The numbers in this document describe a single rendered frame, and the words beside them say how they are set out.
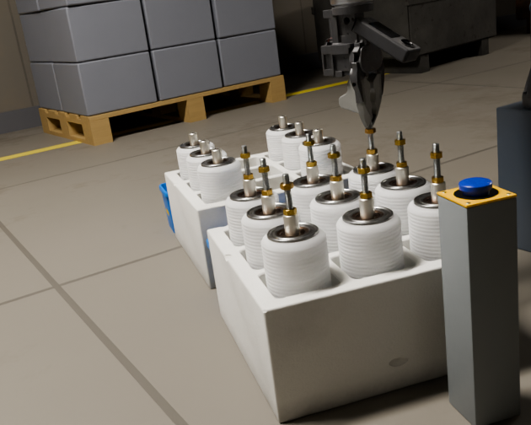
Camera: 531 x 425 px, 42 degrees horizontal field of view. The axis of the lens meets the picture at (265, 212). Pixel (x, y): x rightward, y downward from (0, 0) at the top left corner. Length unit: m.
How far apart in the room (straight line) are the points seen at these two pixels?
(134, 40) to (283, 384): 2.63
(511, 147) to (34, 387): 1.02
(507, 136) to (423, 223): 0.49
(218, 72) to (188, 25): 0.29
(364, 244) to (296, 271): 0.11
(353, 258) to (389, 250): 0.05
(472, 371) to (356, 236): 0.24
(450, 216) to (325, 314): 0.22
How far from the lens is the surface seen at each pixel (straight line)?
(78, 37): 3.34
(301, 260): 0.95
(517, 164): 1.49
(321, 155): 1.51
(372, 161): 1.26
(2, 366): 1.37
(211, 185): 1.45
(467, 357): 0.95
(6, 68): 4.33
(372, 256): 1.00
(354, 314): 0.98
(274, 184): 1.58
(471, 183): 0.88
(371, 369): 1.03
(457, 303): 0.93
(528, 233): 1.52
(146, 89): 3.46
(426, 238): 1.05
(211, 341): 1.26
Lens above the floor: 0.58
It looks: 18 degrees down
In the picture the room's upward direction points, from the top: 8 degrees counter-clockwise
